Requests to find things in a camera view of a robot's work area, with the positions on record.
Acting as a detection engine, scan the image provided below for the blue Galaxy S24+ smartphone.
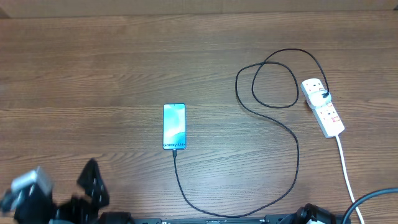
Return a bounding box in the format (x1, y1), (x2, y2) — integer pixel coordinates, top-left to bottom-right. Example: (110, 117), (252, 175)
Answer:
(162, 103), (187, 150)

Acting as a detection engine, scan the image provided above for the black USB charging cable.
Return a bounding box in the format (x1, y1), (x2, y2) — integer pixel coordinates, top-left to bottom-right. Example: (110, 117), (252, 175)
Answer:
(172, 48), (331, 218)

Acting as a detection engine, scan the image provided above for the white power strip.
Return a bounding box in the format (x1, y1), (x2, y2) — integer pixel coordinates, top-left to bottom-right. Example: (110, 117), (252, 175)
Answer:
(301, 78), (345, 138)

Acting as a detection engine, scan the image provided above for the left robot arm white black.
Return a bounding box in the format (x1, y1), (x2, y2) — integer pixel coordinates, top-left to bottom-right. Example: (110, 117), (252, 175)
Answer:
(11, 159), (134, 224)

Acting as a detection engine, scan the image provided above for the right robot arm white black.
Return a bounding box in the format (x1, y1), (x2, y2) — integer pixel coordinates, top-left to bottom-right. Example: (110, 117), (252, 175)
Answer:
(279, 203), (343, 224)

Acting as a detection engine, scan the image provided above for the white charger adapter plug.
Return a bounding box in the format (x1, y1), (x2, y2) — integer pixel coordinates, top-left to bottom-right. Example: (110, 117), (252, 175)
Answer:
(306, 90), (331, 109)

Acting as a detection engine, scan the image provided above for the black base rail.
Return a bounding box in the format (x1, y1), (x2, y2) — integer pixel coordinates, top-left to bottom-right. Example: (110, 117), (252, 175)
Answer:
(95, 212), (295, 224)

